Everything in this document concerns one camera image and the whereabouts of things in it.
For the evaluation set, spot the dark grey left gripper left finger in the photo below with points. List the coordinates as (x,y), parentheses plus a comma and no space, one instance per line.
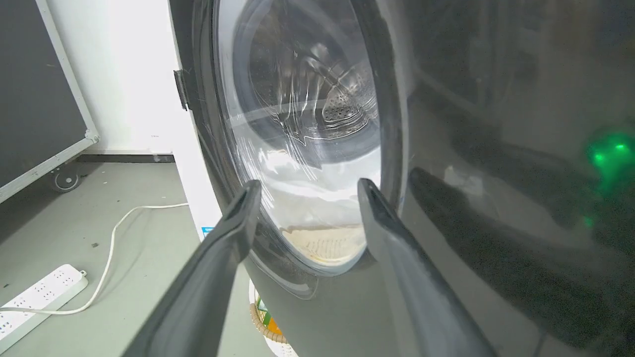
(198,292)

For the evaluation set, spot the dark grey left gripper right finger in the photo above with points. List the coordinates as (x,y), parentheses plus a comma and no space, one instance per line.
(416,292)

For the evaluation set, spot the dark grey washing machine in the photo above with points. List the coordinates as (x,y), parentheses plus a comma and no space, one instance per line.
(471,148)

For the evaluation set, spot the white washing machine body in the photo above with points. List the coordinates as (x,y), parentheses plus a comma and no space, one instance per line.
(191,168)

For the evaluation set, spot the woven laundry basket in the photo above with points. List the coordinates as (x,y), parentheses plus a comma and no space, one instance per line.
(268,322)

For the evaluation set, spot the white power strip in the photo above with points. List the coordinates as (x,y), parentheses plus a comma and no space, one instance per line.
(34,303)

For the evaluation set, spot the grey caster wheel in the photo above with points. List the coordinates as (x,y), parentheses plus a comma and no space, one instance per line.
(65,179)

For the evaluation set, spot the dark panel with metal frame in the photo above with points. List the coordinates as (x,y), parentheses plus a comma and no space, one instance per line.
(34,84)

